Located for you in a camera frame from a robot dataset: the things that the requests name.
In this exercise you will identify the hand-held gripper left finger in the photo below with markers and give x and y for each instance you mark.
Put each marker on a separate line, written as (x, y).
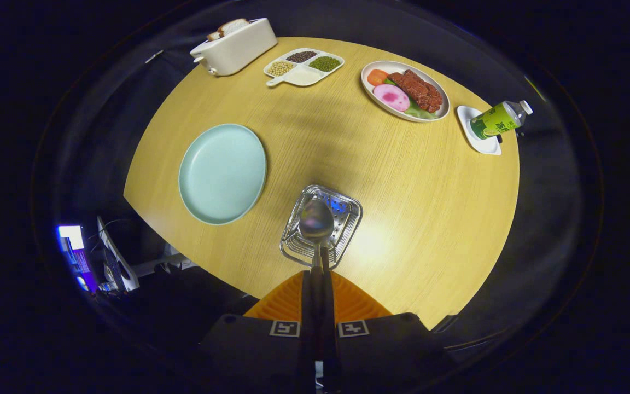
(308, 306)

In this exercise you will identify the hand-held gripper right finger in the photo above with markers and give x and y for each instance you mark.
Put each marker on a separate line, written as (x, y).
(329, 306)

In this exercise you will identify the perforated metal tray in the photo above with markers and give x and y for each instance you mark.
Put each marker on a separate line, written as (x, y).
(345, 210)

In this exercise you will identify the pale teal round plate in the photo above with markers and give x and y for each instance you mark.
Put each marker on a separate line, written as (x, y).
(222, 175)

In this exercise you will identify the white stand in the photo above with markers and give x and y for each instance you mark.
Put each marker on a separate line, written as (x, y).
(115, 262)

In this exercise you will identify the green lettuce leaf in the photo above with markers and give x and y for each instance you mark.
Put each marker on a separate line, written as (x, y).
(420, 114)

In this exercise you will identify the pink round food slice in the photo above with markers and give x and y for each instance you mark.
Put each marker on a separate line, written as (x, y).
(391, 97)

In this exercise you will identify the white oval food plate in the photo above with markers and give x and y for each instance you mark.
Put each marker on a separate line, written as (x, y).
(367, 90)

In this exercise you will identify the white square coaster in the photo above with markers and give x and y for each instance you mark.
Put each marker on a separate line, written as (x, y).
(484, 146)

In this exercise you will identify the white divided dish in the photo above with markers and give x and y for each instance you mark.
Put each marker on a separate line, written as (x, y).
(304, 76)

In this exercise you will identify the brown meat piece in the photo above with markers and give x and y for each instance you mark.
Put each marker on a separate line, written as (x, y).
(416, 90)

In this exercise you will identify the orange tomato slice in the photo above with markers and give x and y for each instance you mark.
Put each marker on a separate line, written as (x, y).
(377, 76)

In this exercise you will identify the yellow soybeans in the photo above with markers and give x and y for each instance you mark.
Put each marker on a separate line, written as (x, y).
(280, 68)

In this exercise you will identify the green mung beans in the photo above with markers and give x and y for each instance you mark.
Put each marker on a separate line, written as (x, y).
(324, 63)

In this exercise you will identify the lit computer monitor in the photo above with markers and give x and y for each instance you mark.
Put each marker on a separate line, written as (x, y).
(71, 241)

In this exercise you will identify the green label bottle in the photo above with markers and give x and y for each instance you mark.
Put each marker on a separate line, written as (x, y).
(495, 120)

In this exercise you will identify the dark brown beans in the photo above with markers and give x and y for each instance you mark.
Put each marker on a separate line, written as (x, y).
(301, 56)

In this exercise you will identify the white toaster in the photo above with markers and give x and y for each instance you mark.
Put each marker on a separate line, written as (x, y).
(238, 49)

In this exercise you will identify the brown bread slice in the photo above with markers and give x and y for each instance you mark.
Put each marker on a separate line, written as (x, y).
(214, 36)

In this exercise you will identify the white bread slice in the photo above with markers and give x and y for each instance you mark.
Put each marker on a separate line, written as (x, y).
(233, 25)

